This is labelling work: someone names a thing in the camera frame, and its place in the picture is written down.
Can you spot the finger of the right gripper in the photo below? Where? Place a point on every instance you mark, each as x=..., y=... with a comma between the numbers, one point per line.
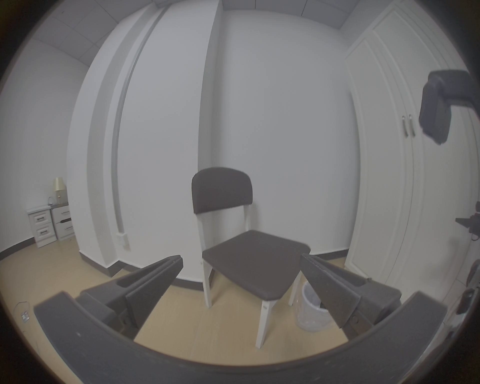
x=465, y=222

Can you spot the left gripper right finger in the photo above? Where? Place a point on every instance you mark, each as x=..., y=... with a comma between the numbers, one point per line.
x=356, y=303

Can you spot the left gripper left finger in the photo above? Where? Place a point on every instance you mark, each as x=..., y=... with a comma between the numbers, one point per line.
x=127, y=300

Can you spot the clear plastic bag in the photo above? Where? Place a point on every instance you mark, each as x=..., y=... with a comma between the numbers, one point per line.
x=315, y=324

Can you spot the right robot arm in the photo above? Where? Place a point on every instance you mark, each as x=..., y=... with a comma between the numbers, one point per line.
x=473, y=272

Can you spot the white trash bin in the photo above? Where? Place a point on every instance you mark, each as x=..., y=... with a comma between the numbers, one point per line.
x=307, y=300

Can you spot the white dark-topped bedside table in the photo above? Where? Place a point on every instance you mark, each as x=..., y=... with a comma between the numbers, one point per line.
x=63, y=221

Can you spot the grey and white chair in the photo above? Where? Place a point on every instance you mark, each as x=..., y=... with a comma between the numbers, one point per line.
x=255, y=262

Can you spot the white wardrobe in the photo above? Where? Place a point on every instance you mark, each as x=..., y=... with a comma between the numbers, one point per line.
x=382, y=150

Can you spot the cream table lamp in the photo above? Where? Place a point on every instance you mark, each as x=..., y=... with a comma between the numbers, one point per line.
x=59, y=185

